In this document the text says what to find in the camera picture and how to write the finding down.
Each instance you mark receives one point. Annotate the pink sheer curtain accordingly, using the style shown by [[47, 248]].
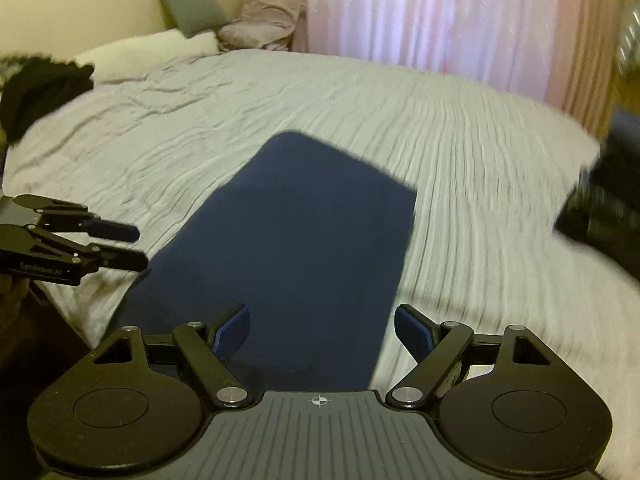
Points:
[[560, 52]]

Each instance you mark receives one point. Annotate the black garment at right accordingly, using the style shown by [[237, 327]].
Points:
[[602, 211]]

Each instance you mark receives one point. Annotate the white pillow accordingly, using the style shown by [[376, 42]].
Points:
[[137, 55]]

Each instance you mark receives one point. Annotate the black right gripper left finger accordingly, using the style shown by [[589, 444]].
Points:
[[207, 350]]

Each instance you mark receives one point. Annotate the navy blue garment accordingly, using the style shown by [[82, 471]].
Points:
[[312, 241]]

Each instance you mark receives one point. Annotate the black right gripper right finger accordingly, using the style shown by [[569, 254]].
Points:
[[438, 350]]

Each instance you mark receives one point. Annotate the grey pillow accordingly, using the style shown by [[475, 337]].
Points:
[[192, 17]]

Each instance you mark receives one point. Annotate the white bed quilt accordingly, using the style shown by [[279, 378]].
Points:
[[491, 171]]

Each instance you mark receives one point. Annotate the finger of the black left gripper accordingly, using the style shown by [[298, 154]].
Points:
[[59, 216], [66, 255]]

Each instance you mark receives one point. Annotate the mauve crumpled blanket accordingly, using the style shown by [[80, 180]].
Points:
[[264, 25]]

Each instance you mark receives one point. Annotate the black clothing pile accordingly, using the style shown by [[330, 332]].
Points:
[[35, 85]]

